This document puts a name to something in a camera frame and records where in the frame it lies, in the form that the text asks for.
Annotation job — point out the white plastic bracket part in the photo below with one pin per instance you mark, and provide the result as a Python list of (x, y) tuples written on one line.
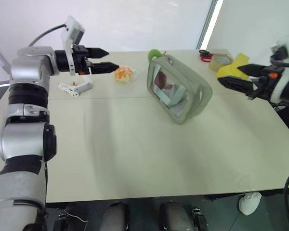
[(77, 87)]

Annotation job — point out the yellow cloth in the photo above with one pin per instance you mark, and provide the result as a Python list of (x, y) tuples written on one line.
[(234, 66)]

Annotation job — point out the grey rounded robot leg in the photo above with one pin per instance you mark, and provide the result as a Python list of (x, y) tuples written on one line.
[(114, 216), (174, 216)]

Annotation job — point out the red black scissors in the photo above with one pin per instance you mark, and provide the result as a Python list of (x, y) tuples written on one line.
[(205, 56)]

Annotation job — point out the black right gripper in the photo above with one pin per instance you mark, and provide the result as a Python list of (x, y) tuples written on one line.
[(267, 79)]

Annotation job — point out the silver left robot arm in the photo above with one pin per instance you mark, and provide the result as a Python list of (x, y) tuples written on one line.
[(26, 134)]

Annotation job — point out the clear zippered pouch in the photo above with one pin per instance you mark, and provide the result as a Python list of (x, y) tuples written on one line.
[(175, 87)]

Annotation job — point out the brown packing tape roll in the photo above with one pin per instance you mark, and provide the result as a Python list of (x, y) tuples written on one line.
[(220, 61)]

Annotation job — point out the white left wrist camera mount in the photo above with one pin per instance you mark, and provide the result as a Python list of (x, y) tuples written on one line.
[(71, 36)]

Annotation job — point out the white shoe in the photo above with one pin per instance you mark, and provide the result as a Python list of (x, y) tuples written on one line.
[(249, 202)]

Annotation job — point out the orange white wrapped bun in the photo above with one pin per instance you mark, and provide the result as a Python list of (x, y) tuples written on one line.
[(124, 74)]

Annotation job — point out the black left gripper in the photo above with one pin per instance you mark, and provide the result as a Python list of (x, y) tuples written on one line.
[(80, 60)]

